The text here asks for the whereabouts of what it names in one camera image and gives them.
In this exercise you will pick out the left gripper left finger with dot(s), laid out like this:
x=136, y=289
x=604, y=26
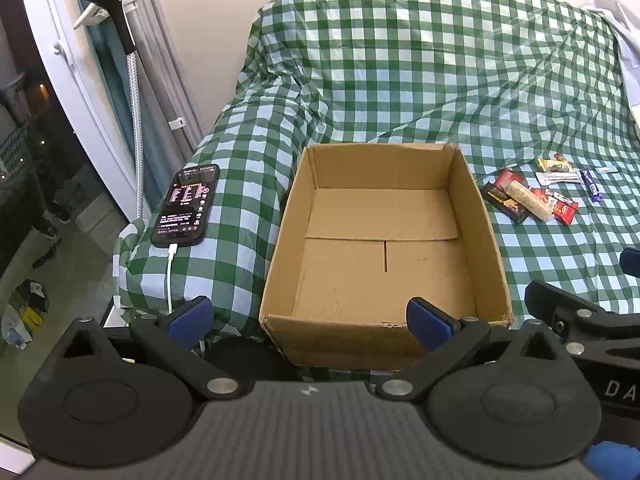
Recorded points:
x=170, y=341

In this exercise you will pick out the beige nougat bar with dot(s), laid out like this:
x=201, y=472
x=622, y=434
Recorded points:
x=524, y=196

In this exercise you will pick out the red snack packet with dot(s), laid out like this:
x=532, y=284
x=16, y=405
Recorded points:
x=507, y=176

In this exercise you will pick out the white silver snack wrapper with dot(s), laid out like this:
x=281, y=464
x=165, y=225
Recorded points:
x=552, y=178

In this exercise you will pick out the light blue sachet stick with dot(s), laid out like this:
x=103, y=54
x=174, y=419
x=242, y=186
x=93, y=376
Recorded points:
x=607, y=170

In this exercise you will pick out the white grey crumpled fabric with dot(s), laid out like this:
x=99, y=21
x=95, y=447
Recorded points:
x=625, y=26

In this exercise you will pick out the red white Nescafe stick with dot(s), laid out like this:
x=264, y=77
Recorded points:
x=560, y=198

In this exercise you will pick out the brown cardboard box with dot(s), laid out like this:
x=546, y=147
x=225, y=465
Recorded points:
x=366, y=228

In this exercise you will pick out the green checkered cloth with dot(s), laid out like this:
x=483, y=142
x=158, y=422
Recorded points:
x=507, y=81

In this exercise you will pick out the yellow brown snack bar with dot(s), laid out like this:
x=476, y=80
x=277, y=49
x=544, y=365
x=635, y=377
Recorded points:
x=558, y=163

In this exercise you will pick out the red KitKat bar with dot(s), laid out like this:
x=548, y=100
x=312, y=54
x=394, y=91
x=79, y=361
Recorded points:
x=562, y=212

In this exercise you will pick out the black smartphone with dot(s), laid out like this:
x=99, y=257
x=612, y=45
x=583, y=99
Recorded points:
x=183, y=215

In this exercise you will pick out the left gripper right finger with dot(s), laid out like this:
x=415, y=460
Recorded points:
x=449, y=345

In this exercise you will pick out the purple Cadbury chocolate bar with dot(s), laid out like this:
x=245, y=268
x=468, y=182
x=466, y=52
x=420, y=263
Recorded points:
x=594, y=191

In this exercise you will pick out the dark brown chocolate bar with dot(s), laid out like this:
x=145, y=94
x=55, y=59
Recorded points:
x=495, y=196

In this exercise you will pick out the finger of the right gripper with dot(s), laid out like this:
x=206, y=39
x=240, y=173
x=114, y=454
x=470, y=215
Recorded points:
x=630, y=261
x=578, y=321

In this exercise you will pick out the white door frame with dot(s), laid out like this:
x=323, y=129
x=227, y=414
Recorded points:
x=77, y=80

